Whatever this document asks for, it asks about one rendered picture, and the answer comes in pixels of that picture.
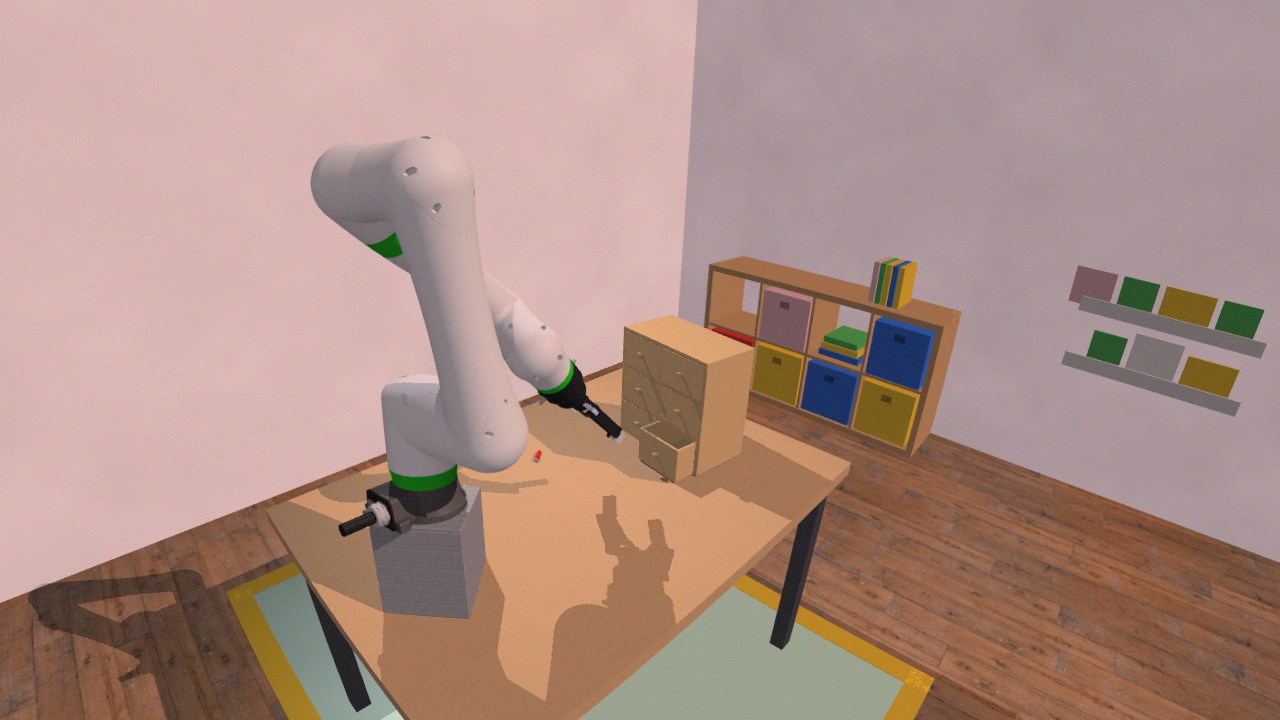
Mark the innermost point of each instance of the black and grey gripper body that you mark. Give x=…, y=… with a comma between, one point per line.
x=578, y=401

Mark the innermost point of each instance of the small wooden chest of drawers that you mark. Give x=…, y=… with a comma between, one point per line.
x=726, y=385

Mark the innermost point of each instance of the brown wooden drawer front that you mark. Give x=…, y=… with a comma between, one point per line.
x=671, y=462
x=643, y=354
x=641, y=389
x=674, y=404
x=690, y=372
x=634, y=416

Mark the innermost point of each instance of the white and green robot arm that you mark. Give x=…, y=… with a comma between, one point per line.
x=424, y=189

